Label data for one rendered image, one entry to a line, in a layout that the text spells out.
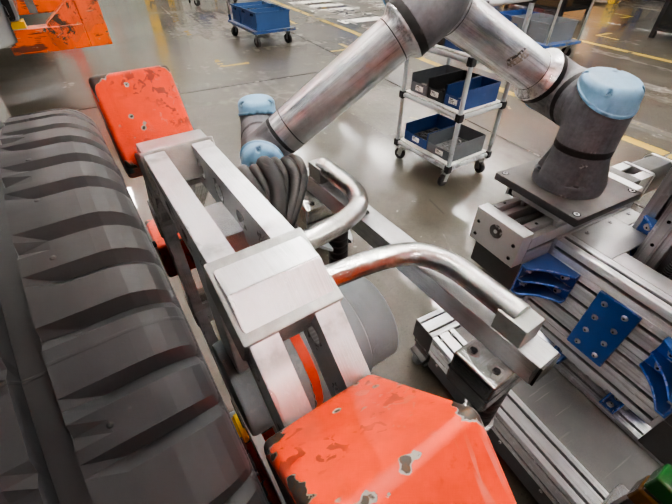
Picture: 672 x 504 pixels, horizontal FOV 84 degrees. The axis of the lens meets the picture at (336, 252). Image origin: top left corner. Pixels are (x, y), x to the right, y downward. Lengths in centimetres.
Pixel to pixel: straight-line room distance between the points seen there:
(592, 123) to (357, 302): 63
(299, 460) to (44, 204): 16
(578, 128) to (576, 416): 81
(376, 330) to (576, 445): 92
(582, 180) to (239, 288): 84
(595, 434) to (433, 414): 119
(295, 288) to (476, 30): 72
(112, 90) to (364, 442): 38
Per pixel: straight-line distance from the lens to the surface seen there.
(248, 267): 22
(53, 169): 24
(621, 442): 138
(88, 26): 392
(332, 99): 66
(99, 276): 18
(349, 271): 37
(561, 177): 95
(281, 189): 46
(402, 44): 67
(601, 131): 93
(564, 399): 137
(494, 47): 89
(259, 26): 577
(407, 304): 170
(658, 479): 80
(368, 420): 19
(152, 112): 44
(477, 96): 241
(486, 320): 40
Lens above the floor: 127
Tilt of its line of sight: 42 degrees down
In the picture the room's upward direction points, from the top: straight up
